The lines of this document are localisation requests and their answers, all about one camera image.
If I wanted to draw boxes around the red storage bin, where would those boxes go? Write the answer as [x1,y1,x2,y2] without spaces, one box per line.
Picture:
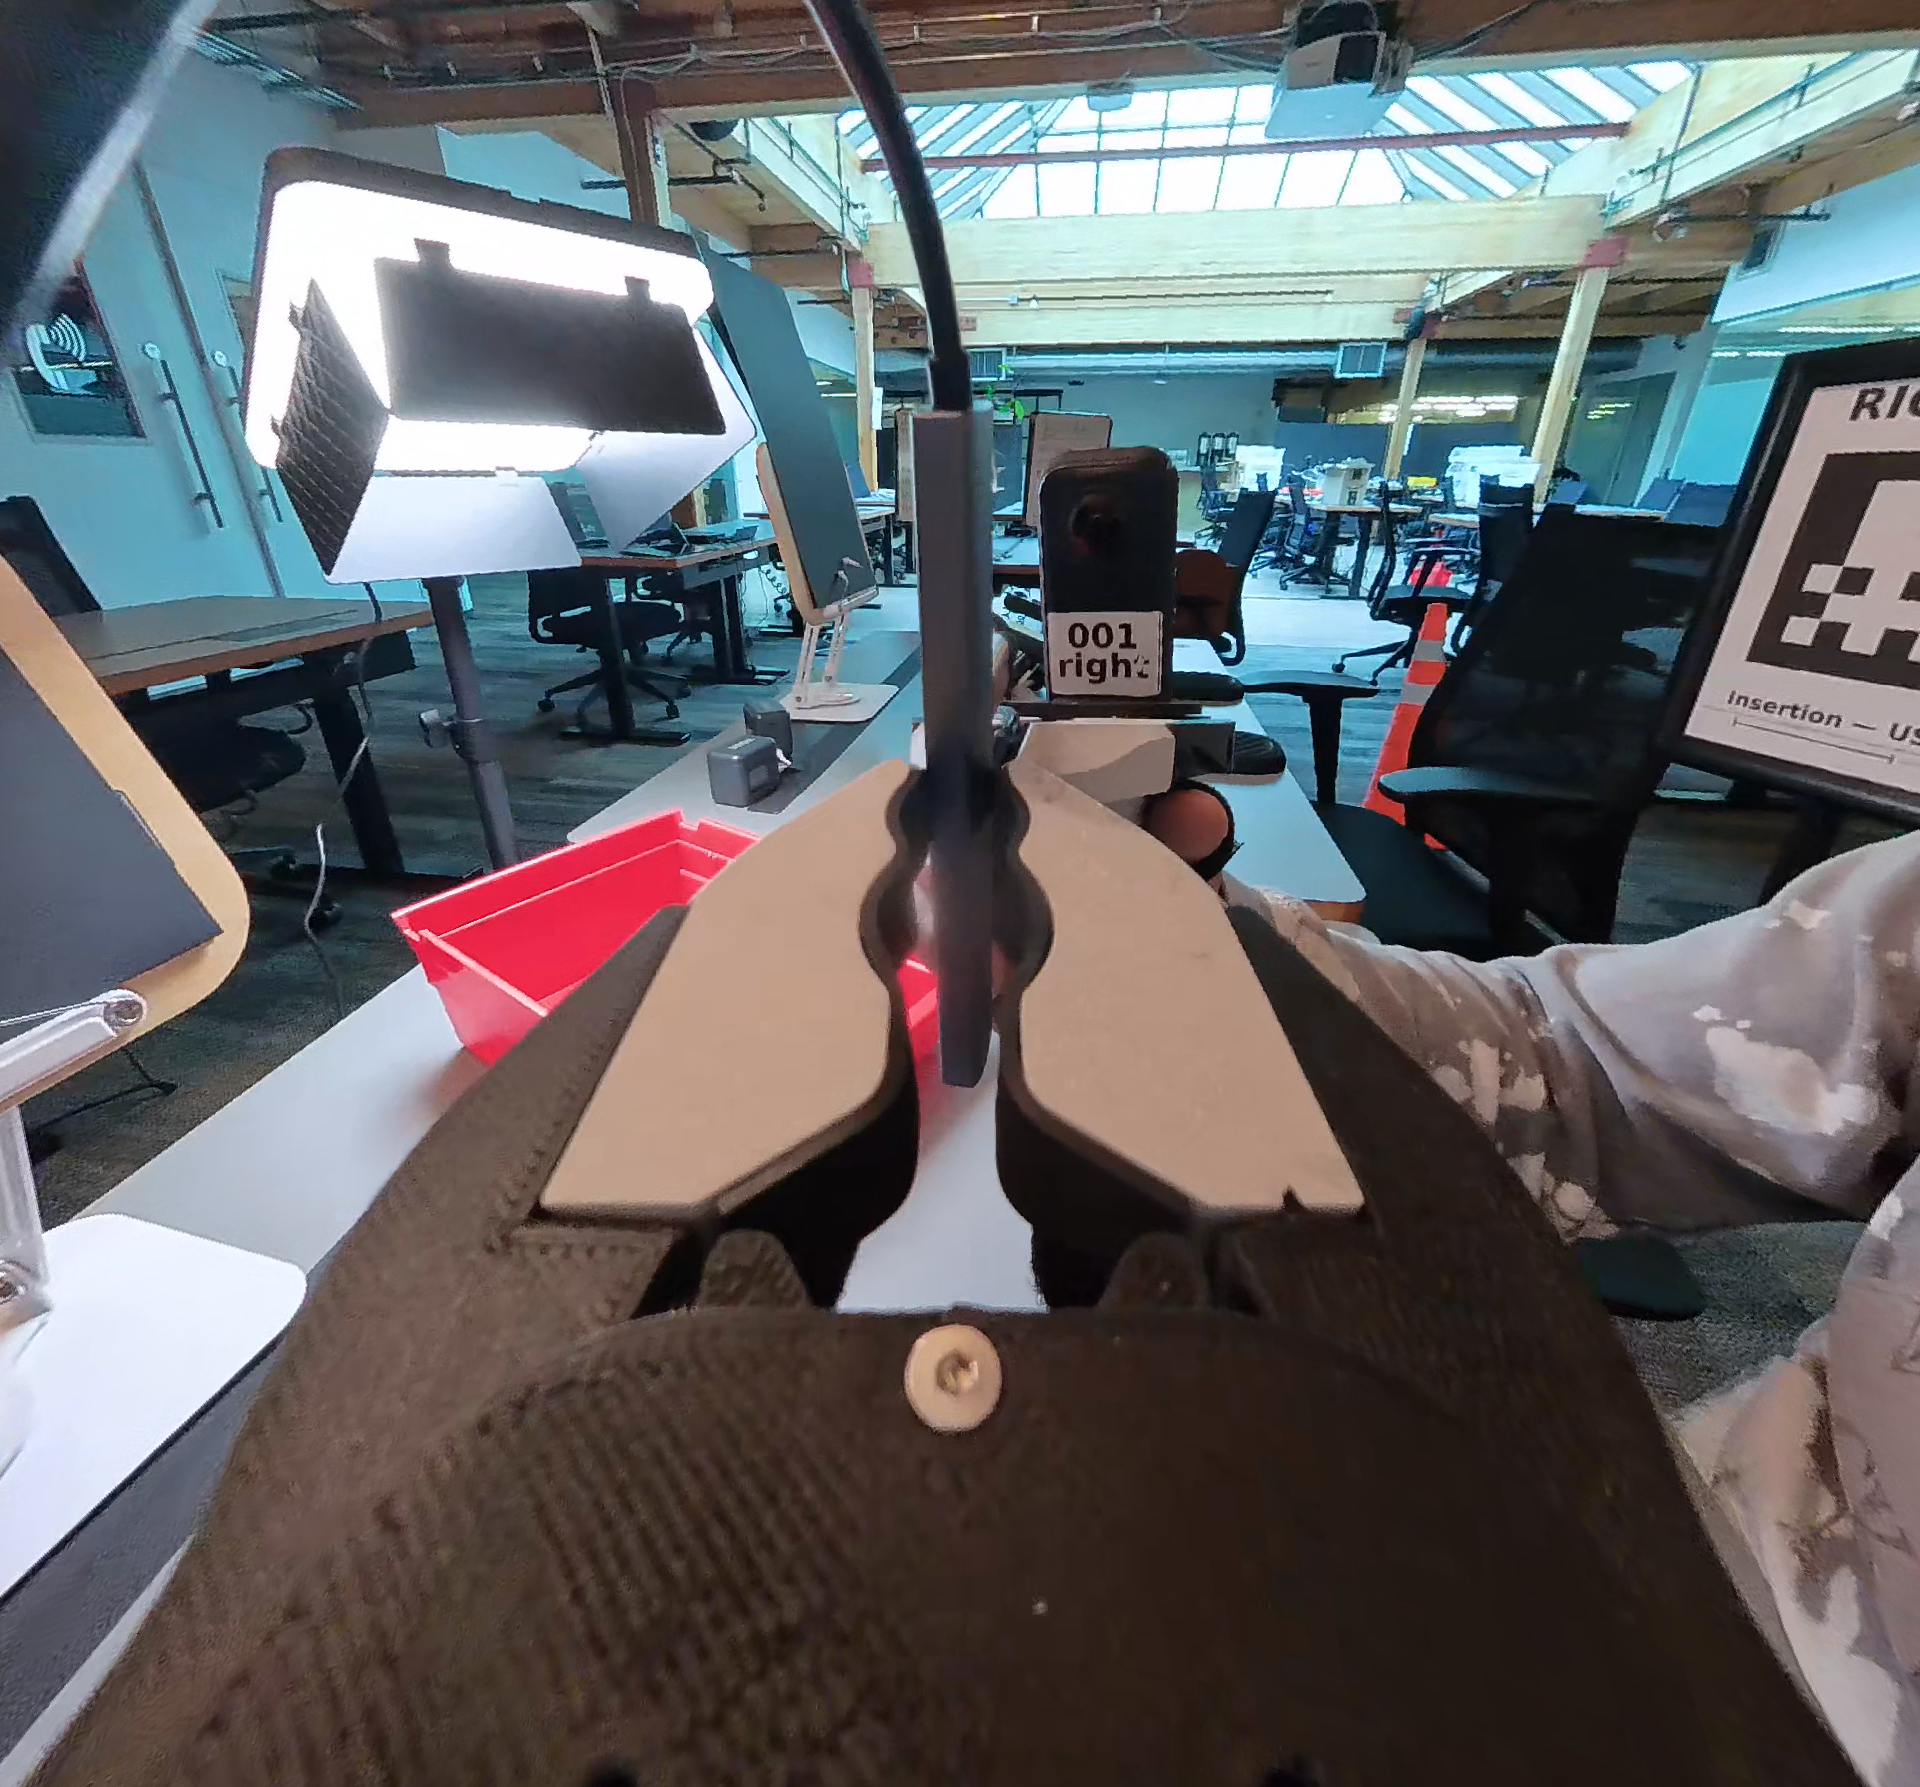
[388,809,942,1069]

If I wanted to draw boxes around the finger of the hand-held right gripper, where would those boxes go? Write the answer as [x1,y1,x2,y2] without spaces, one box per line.
[1010,722,1183,806]

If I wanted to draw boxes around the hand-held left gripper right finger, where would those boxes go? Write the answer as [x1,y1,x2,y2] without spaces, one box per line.
[988,764,1365,1298]

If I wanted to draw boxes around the dark blurred panel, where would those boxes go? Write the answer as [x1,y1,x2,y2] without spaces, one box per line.
[0,0,291,319]

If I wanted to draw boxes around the ceiling projector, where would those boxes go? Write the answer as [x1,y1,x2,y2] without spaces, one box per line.
[1265,0,1415,144]

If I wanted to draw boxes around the framed black-white marker sign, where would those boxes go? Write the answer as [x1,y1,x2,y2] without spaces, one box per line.
[1655,338,1920,818]

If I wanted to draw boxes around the orange traffic cone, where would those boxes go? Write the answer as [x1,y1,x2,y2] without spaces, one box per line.
[1364,599,1452,851]

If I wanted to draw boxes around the white tablet stand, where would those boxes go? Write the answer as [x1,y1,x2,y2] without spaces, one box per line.
[779,582,903,730]
[0,989,310,1603]

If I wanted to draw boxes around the person's right forearm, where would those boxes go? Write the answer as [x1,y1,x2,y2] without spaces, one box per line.
[1220,827,1920,1243]

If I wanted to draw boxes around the black light stand pole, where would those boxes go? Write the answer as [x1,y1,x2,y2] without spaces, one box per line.
[418,574,526,878]

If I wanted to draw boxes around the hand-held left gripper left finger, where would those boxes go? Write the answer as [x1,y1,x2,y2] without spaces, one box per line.
[540,761,939,1298]

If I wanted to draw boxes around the grey usb hub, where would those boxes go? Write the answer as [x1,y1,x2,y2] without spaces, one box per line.
[920,408,1003,1089]

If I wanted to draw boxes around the small grey box device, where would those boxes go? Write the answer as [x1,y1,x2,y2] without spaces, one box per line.
[705,701,801,817]

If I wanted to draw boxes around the person's right hand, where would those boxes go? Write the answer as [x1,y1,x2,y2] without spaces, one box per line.
[1143,782,1246,878]

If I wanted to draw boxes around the dark office desk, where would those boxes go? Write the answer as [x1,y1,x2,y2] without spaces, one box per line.
[576,534,782,741]

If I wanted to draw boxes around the thin dark hub cable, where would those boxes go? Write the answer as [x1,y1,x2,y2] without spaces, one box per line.
[717,0,978,413]

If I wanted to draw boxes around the white studio light panel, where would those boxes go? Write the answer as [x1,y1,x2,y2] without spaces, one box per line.
[240,149,762,587]

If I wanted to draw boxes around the black office chair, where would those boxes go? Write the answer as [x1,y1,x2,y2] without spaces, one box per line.
[1319,505,1726,959]
[1169,492,1383,806]
[526,564,698,747]

